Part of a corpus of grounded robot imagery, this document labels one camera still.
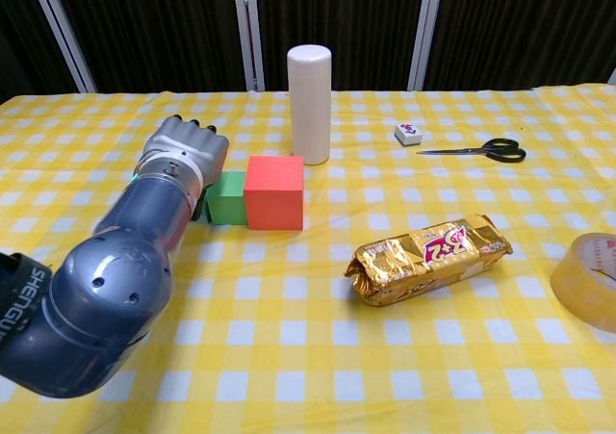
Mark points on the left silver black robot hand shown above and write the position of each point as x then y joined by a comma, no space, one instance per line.
192,140

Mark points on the clear packing tape roll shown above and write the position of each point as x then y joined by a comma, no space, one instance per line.
572,289

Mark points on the yellow white checkered tablecloth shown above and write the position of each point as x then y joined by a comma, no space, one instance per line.
289,357

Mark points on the aluminium frame post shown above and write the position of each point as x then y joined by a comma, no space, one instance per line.
248,30
426,30
62,32

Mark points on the white cylindrical bottle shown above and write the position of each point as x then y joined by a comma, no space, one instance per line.
310,107

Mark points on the large red cube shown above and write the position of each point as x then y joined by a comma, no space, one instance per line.
274,196

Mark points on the white mahjong tile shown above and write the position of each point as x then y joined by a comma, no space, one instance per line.
408,134

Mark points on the gold foil biscuit packet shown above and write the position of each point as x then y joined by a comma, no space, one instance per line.
423,265

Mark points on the green cube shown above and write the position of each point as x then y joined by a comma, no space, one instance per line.
228,198

